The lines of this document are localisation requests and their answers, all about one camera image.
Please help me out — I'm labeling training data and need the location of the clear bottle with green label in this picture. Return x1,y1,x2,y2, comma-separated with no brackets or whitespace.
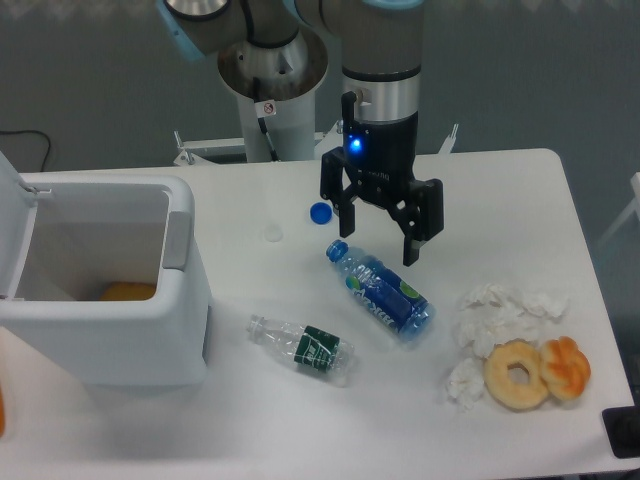
247,315,355,387

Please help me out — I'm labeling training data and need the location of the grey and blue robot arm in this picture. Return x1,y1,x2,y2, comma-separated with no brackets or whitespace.
158,1,444,265

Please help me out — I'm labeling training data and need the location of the large crumpled white tissue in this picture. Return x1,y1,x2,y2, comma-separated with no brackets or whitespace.
453,283,570,359

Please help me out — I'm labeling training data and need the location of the black cable on floor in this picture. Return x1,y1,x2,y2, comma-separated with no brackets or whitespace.
0,129,52,173

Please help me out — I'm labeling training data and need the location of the orange glazed bread roll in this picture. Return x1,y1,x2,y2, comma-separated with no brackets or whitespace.
540,336,591,401

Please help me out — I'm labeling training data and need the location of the orange item inside bin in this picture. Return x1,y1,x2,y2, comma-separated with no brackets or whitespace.
99,282,156,301

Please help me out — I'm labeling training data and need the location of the white trash bin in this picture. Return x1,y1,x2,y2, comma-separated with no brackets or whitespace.
1,161,212,386

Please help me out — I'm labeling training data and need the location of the black device at table edge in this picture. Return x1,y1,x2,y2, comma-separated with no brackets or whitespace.
602,406,639,459

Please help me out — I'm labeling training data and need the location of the small crumpled white tissue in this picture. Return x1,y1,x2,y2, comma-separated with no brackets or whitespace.
445,358,485,412

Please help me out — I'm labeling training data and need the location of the ring donut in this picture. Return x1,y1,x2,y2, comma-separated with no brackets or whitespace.
483,341,549,411

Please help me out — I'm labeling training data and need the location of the orange object at left edge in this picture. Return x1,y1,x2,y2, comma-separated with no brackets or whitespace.
0,388,7,438

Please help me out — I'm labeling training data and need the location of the white frame at right edge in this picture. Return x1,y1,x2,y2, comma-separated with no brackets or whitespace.
596,172,639,263

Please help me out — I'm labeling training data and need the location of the blue bottle cap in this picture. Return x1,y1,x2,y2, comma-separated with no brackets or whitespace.
309,202,333,225

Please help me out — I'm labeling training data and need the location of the blue plastic bottle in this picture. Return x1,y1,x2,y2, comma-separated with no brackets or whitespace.
326,240,435,342

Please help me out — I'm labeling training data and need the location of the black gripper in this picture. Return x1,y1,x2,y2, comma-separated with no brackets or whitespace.
320,91,444,266

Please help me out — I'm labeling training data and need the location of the white bottle cap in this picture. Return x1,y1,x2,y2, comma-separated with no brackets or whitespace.
264,224,283,243

